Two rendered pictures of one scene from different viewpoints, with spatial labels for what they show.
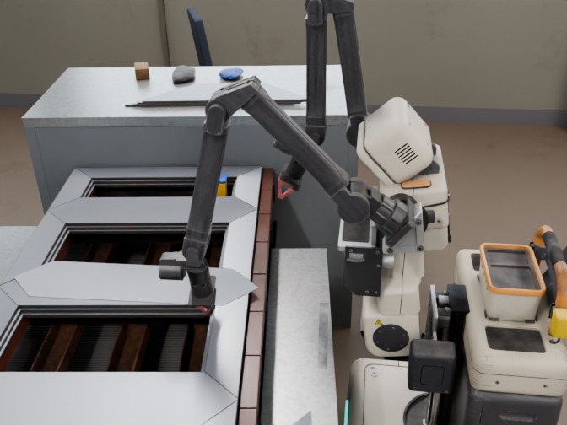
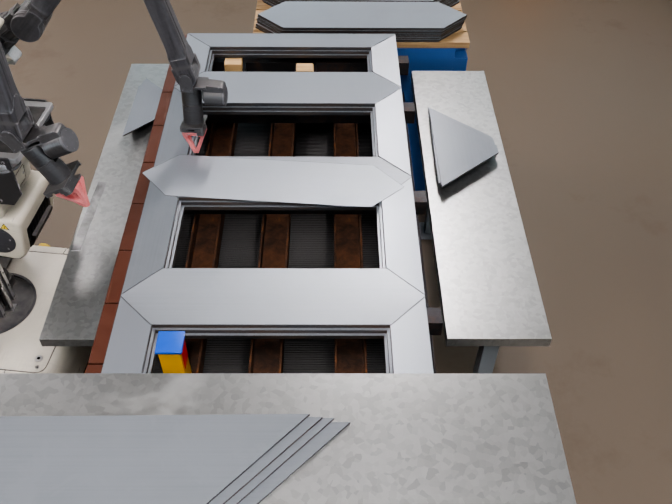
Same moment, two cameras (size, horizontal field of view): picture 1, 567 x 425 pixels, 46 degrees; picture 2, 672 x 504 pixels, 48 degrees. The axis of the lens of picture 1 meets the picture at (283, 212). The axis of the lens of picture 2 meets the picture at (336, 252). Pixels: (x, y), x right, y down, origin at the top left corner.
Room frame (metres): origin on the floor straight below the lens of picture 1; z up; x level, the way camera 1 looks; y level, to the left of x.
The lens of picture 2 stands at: (3.22, 0.57, 2.24)
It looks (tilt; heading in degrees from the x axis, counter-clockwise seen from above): 46 degrees down; 178
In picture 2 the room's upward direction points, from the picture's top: 1 degrees clockwise
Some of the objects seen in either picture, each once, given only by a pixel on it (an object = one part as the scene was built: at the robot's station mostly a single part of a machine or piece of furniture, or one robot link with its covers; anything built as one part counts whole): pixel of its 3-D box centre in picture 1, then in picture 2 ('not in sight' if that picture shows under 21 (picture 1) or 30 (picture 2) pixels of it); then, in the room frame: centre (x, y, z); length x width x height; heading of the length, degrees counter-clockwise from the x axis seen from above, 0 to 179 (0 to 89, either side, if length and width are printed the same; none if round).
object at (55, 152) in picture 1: (202, 234); not in sight; (2.41, 0.35, 0.51); 1.30 x 0.04 x 1.01; 88
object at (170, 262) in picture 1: (181, 260); (204, 85); (1.42, 0.27, 1.05); 0.12 x 0.09 x 0.12; 84
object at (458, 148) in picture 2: not in sight; (463, 144); (1.35, 1.04, 0.77); 0.45 x 0.20 x 0.04; 178
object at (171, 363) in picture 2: (220, 203); (177, 370); (2.19, 0.24, 0.78); 0.05 x 0.05 x 0.19; 88
